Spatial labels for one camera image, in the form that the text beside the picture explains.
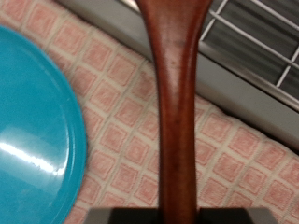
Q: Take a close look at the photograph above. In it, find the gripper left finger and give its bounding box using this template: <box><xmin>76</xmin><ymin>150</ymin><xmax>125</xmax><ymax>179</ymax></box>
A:
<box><xmin>87</xmin><ymin>206</ymin><xmax>161</xmax><ymax>224</ymax></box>

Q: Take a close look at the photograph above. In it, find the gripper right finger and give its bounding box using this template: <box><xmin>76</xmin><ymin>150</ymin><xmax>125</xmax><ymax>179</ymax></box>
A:
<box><xmin>199</xmin><ymin>206</ymin><xmax>278</xmax><ymax>224</ymax></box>

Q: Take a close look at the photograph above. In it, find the red-brown wooden spoon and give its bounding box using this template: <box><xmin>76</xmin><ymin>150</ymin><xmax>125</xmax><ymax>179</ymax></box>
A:
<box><xmin>135</xmin><ymin>0</ymin><xmax>214</xmax><ymax>224</ymax></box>

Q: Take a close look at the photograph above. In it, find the blue plastic plate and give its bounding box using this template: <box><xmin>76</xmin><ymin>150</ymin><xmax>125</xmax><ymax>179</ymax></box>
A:
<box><xmin>0</xmin><ymin>24</ymin><xmax>88</xmax><ymax>224</ymax></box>

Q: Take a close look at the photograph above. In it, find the pink checked cloth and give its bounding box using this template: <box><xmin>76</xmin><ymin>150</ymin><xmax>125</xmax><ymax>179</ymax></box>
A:
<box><xmin>0</xmin><ymin>0</ymin><xmax>299</xmax><ymax>224</ymax></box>

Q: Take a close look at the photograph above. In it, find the grey plastic drain tray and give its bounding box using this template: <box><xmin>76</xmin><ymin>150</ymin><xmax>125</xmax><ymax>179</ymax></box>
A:
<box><xmin>202</xmin><ymin>0</ymin><xmax>299</xmax><ymax>101</ymax></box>

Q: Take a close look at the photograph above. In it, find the metal wire dish rack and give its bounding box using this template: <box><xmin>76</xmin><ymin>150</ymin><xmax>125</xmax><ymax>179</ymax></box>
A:
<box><xmin>199</xmin><ymin>0</ymin><xmax>299</xmax><ymax>113</ymax></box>

